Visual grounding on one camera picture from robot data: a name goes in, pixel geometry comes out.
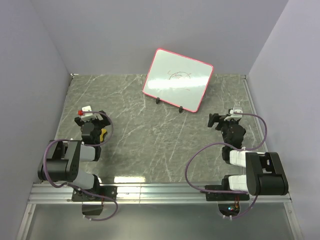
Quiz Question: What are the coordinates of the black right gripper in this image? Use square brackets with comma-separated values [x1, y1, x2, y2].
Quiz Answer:
[207, 113, 239, 147]

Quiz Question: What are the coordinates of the yellow whiteboard eraser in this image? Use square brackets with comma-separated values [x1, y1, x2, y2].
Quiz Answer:
[99, 128, 108, 143]

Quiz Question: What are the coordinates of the pink framed whiteboard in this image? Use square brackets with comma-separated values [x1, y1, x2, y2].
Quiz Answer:
[142, 48, 214, 113]

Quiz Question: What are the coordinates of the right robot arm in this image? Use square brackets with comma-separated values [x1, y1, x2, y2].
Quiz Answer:
[207, 109, 289, 200]

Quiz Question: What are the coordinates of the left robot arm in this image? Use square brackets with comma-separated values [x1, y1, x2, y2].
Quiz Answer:
[37, 107, 114, 201]

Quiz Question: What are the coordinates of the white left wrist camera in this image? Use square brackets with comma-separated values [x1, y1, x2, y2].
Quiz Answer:
[77, 105, 97, 121]

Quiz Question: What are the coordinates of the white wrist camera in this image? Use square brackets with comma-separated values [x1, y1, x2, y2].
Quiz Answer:
[224, 106, 243, 121]
[77, 105, 97, 121]

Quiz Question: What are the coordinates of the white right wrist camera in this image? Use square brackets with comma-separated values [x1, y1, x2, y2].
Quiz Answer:
[224, 106, 243, 121]

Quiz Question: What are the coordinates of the wire whiteboard stand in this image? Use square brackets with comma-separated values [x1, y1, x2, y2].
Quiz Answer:
[155, 97, 184, 113]

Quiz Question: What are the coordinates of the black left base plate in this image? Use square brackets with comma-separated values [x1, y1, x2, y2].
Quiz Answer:
[71, 185, 118, 202]

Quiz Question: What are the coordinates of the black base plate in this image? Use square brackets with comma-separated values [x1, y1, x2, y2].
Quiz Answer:
[204, 185, 250, 202]
[71, 185, 118, 202]

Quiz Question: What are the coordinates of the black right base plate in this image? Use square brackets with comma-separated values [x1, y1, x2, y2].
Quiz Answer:
[204, 185, 250, 202]

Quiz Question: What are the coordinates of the aluminium front rail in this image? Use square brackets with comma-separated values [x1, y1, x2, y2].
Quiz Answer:
[26, 181, 293, 205]

